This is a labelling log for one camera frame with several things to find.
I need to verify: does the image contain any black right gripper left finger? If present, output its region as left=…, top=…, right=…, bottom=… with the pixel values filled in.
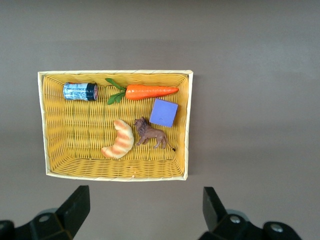
left=0, top=184, right=91, bottom=240

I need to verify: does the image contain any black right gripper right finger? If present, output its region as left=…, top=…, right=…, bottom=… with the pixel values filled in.
left=198, top=186, right=304, bottom=240

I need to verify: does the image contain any yellow woven basket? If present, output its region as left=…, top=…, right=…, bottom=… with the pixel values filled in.
left=37, top=69, right=195, bottom=183

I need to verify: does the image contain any toy croissant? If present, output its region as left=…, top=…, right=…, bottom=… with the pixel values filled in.
left=100, top=118, right=135, bottom=160

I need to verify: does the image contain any brown toy lion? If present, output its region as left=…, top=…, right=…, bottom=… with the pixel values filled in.
left=133, top=116, right=176, bottom=153

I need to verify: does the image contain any purple square block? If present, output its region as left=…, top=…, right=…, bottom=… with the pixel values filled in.
left=149, top=98, right=179, bottom=128

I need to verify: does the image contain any orange toy carrot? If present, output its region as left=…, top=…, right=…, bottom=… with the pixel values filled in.
left=104, top=77, right=180, bottom=106

